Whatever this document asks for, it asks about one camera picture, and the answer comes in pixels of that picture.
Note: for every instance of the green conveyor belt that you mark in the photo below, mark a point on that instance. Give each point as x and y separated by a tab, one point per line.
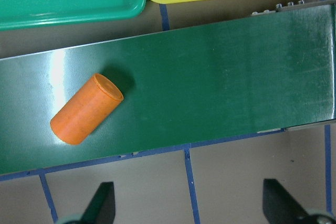
264	72

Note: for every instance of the plain orange cylinder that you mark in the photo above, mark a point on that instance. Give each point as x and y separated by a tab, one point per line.
86	110

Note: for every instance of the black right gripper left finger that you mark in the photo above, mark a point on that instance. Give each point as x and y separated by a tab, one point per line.
101	208

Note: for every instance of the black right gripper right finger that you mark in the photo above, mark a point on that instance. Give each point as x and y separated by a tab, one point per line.
278	204

